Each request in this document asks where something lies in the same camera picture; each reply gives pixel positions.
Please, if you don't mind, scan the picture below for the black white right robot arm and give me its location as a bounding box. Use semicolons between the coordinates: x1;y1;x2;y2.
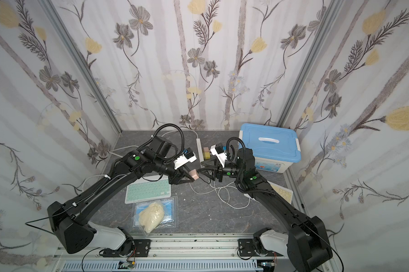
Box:
199;148;333;272

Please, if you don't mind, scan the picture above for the near green white keyboard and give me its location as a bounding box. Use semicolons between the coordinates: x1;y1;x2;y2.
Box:
125;176;172;204

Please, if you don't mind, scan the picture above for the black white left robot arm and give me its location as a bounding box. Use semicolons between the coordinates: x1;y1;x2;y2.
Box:
48;136;196;257

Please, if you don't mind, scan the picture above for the blue lid storage box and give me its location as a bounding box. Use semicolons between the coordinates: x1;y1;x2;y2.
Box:
239;124;302;173

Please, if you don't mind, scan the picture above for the bag of blue masks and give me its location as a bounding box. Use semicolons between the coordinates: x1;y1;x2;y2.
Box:
132;197;178;236

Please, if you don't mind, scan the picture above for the white USB cable near keyboard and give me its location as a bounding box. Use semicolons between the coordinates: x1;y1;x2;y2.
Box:
170;180;226;196

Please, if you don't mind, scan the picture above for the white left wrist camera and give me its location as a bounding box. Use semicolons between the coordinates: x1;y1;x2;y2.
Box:
174;148;197;170

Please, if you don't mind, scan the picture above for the white cable yellow keyboard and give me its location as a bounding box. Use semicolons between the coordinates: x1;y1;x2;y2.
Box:
210;181;251;210

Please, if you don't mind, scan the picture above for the cream cloth bundle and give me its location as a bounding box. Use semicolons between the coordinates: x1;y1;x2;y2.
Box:
138;201;165;233

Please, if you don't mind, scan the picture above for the white power strip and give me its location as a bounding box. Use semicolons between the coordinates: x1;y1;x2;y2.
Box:
196;138;204;163

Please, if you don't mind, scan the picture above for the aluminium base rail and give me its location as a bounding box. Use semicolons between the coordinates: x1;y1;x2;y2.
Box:
48;233;296;272

